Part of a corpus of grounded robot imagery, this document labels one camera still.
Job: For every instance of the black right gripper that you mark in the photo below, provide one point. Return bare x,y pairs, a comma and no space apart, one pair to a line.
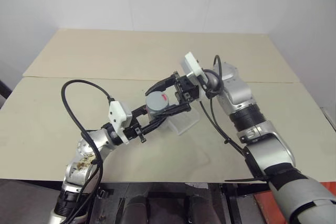
185,87

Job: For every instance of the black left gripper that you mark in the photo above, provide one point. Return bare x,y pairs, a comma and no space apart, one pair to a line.
132,130

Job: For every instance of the small grey jar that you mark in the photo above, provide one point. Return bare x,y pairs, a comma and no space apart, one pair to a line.
155,113

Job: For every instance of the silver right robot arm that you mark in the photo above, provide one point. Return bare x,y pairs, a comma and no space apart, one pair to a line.
270,150

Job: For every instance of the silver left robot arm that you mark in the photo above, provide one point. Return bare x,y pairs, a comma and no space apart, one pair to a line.
88,140

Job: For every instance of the clear plastic box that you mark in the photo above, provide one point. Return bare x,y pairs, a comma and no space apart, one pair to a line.
185,123

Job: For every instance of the dark rounded shape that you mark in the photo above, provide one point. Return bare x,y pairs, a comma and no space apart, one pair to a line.
136,208

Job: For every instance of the orange red panel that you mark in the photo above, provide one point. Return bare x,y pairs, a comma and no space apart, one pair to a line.
265,203

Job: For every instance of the dark object at room edge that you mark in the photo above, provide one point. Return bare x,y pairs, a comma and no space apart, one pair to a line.
4,93

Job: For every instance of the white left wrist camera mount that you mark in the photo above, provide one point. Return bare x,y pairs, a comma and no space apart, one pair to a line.
118,111

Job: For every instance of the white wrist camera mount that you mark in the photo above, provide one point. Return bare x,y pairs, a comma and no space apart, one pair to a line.
191,65
118,111

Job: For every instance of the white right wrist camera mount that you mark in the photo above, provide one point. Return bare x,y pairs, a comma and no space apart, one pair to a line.
191,65

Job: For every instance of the dark metal frame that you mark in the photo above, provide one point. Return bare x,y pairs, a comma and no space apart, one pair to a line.
168,203

